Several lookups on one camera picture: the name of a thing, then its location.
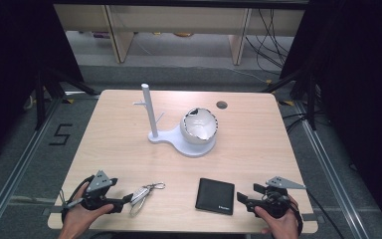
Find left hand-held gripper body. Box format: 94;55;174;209
63;169;125;213

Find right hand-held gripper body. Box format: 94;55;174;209
258;175;307;220

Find bundle of black hanging cables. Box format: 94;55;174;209
244;8;295;74

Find black floor cables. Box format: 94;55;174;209
279;111;314;134

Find black leather wallet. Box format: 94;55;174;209
194;177;236;216

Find person's right hand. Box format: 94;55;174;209
254;194;301;239

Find person's left hand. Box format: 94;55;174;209
58;183;115;239

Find black curtain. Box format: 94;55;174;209
0;0;85;168
279;0;382;238

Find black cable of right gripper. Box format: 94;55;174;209
290;189;346;239

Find white stand with hook pole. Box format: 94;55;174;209
132;83;218;158

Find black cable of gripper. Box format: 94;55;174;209
60;174;96;224
290;189;346;239

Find aluminium floor rail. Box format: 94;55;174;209
292;99;382;239
0;90;100;239

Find white bowl with dark rim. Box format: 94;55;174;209
179;107;220;146

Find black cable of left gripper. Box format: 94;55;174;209
60;174;96;224

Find black metal stand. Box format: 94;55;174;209
261;69;320;131
34;65;99;131

